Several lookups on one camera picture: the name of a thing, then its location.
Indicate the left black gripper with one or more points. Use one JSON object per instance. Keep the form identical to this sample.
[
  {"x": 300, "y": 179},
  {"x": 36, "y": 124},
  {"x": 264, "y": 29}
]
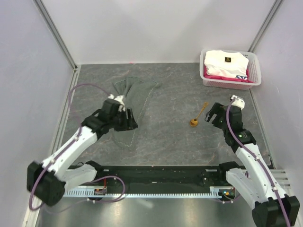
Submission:
[{"x": 129, "y": 124}]

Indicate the grey cloth napkin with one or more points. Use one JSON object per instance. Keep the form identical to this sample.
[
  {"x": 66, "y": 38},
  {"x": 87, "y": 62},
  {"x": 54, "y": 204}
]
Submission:
[{"x": 137, "y": 93}]

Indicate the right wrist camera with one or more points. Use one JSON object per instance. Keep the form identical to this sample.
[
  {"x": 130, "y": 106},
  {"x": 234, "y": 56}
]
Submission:
[{"x": 237, "y": 101}]

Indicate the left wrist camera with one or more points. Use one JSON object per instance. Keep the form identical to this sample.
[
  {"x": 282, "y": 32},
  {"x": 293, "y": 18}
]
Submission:
[{"x": 120, "y": 100}]

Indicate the white plastic basket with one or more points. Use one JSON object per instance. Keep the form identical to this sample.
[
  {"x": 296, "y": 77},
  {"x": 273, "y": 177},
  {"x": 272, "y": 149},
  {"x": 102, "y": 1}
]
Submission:
[{"x": 254, "y": 73}]

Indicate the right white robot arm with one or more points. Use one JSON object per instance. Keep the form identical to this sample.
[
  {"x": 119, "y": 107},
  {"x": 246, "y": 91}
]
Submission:
[{"x": 270, "y": 204}]

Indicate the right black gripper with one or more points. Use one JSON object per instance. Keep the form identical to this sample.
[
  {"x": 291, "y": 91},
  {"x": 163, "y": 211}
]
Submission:
[{"x": 217, "y": 109}]

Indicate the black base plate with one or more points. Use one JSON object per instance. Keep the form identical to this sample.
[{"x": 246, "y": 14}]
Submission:
[{"x": 162, "y": 178}]

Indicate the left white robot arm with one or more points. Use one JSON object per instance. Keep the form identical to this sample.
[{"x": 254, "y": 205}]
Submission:
[{"x": 51, "y": 178}]

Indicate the light blue cable duct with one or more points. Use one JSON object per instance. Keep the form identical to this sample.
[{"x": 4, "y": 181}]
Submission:
[{"x": 92, "y": 192}]

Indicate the white folded shirt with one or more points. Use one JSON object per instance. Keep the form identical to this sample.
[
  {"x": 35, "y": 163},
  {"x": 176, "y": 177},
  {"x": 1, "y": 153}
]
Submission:
[{"x": 231, "y": 65}]

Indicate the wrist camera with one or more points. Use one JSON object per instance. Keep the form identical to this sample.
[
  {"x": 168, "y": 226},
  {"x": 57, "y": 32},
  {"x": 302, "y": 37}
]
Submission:
[
  {"x": 237, "y": 101},
  {"x": 120, "y": 100}
]

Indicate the pink folded cloth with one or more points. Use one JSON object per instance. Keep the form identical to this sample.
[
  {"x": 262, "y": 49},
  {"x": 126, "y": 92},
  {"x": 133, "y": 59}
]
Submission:
[{"x": 222, "y": 78}]

